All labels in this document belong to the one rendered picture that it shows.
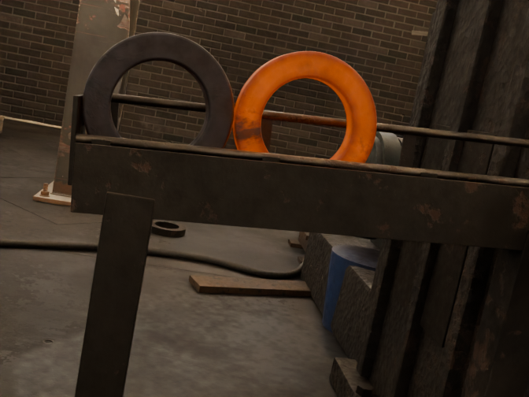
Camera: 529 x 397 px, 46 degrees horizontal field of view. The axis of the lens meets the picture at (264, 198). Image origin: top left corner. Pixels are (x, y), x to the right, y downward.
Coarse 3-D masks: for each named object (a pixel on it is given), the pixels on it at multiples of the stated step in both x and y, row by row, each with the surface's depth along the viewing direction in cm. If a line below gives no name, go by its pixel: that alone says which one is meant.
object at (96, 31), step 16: (80, 0) 310; (96, 0) 311; (112, 0) 312; (128, 0) 310; (80, 16) 312; (96, 16) 313; (112, 16) 313; (128, 16) 312; (80, 32) 313; (96, 32) 314; (112, 32) 315; (128, 32) 315; (80, 48) 314; (96, 48) 315; (80, 64) 316; (80, 80) 317; (64, 112) 319; (64, 128) 320; (64, 144) 322; (64, 160) 323; (64, 176) 325; (48, 192) 317; (64, 192) 326
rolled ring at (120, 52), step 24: (120, 48) 76; (144, 48) 76; (168, 48) 77; (192, 48) 78; (96, 72) 76; (120, 72) 76; (192, 72) 78; (216, 72) 79; (96, 96) 76; (216, 96) 79; (96, 120) 77; (216, 120) 80; (192, 144) 81; (216, 144) 80
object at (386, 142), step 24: (384, 144) 208; (312, 240) 255; (336, 240) 235; (360, 240) 244; (312, 264) 248; (312, 288) 242; (360, 288) 187; (336, 312) 206; (360, 312) 183; (336, 336) 202; (360, 336) 180
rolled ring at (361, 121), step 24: (264, 72) 79; (288, 72) 79; (312, 72) 80; (336, 72) 80; (240, 96) 79; (264, 96) 79; (360, 96) 81; (240, 120) 79; (360, 120) 82; (240, 144) 80; (360, 144) 82
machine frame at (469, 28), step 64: (448, 0) 144; (512, 0) 119; (448, 64) 144; (512, 64) 115; (448, 128) 136; (512, 128) 107; (384, 256) 155; (448, 256) 126; (384, 320) 156; (448, 320) 121; (384, 384) 149; (448, 384) 114
